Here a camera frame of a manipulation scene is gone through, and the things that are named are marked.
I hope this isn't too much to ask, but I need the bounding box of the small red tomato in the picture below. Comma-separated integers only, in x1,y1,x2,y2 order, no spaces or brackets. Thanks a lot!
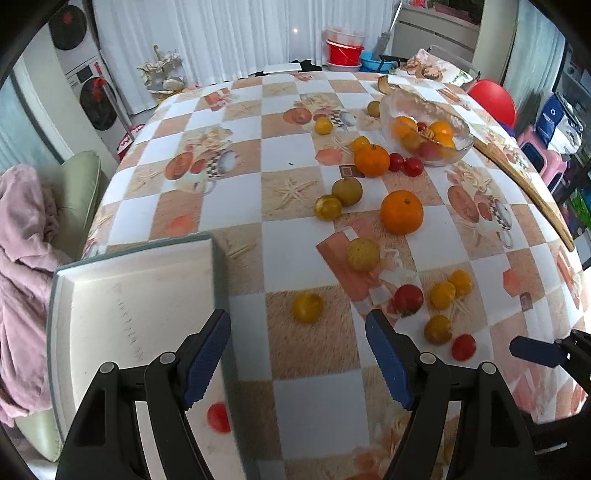
451,334,477,362

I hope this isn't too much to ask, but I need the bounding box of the orange-yellow tomato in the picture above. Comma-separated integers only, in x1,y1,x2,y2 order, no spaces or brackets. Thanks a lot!
448,270,474,298

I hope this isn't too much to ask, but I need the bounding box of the red cherry tomato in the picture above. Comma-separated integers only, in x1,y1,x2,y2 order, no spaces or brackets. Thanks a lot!
206,402,231,434
404,157,424,178
389,153,406,172

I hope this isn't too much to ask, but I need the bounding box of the olive yellow tomato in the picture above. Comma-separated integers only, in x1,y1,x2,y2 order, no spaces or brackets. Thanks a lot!
424,315,453,345

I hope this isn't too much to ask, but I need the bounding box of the large red tomato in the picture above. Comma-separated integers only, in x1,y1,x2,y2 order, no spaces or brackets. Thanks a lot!
393,284,424,317

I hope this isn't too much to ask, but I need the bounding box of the yellow-brown round fruit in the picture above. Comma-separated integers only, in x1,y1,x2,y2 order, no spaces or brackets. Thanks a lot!
346,237,381,273

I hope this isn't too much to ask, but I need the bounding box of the yellow-green plum fruit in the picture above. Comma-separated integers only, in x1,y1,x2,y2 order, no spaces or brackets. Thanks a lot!
291,292,324,324

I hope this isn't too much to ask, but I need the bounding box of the white shallow tray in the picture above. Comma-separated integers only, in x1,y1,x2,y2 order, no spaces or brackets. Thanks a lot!
47,233,269,479

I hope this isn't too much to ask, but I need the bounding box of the pink plastic stool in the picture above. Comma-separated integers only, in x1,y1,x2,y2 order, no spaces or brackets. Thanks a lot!
518,125,568,192

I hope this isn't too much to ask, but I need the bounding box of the pink fleece blanket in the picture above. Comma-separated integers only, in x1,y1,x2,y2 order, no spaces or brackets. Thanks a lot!
1,165,70,426

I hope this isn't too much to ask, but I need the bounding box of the large orange near centre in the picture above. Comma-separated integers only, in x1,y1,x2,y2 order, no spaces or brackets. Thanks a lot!
380,190,424,235

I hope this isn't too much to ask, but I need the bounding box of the yellow orange fruit in bowl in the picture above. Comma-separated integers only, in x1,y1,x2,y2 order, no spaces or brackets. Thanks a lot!
429,120,456,149

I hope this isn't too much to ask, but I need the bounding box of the clear glass fruit bowl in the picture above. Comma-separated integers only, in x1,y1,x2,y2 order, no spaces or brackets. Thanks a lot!
380,87,474,167

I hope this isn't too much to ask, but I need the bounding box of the brown-green round fruit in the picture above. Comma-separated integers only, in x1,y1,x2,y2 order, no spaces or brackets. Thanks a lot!
332,177,363,207

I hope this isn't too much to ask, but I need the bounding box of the orange near bowl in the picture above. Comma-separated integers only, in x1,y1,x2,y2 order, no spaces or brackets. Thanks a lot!
355,144,390,178

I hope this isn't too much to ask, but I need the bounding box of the striped yellow-green tomato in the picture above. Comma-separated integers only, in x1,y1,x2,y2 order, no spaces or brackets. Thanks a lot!
314,194,342,222

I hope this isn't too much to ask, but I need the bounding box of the green sofa cushion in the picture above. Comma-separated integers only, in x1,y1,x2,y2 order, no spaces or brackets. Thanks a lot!
15,151,106,462

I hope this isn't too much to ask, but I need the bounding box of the checkered patterned tablecloth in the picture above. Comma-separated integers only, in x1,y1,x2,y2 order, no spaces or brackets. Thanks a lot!
85,72,590,479

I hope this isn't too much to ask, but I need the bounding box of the small yellow tomato by orange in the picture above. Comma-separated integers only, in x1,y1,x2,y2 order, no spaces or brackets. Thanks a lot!
349,136,370,153

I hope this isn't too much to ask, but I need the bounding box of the green-yellow fruit behind bowl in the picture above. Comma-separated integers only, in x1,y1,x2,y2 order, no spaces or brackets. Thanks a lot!
367,100,380,118

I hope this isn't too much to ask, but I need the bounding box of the stacked white washing machine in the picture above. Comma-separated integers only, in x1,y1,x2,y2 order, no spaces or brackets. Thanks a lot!
48,1,133,161

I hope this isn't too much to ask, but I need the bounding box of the blue plastic basin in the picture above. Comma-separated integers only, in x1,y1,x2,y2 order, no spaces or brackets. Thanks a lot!
360,50,403,74

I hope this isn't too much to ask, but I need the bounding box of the red plastic bucket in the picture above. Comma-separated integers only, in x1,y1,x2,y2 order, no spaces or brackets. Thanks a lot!
327,40,363,67

